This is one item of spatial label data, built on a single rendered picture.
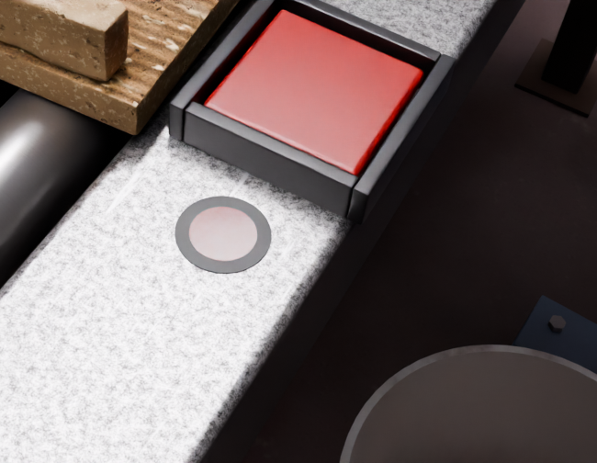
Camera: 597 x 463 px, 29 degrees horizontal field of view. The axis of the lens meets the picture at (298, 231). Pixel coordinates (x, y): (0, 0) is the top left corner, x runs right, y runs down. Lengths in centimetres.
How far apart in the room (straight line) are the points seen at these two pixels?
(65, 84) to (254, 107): 6
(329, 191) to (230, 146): 4
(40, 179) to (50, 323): 6
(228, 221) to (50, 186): 6
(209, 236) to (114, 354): 5
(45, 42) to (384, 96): 12
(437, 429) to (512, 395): 9
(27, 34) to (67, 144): 4
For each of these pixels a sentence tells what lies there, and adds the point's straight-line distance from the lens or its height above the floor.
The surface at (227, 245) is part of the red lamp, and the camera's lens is 38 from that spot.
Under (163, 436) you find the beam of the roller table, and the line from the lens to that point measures 34.
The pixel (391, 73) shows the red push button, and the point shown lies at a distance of 42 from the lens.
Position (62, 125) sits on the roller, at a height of 92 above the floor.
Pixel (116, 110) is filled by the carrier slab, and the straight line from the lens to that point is 39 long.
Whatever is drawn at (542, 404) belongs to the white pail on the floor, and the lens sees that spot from 110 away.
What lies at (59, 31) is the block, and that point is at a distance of 39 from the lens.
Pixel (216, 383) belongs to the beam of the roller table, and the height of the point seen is 91.
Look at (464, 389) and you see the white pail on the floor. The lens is 108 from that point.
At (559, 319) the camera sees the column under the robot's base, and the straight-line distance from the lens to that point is 152.
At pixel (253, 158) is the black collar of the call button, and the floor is 92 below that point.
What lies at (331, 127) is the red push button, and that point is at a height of 93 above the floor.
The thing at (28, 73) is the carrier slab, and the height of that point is 93.
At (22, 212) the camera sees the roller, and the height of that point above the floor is 91.
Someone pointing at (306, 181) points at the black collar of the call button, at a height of 93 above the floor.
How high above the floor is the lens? 122
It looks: 52 degrees down
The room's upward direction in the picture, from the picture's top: 10 degrees clockwise
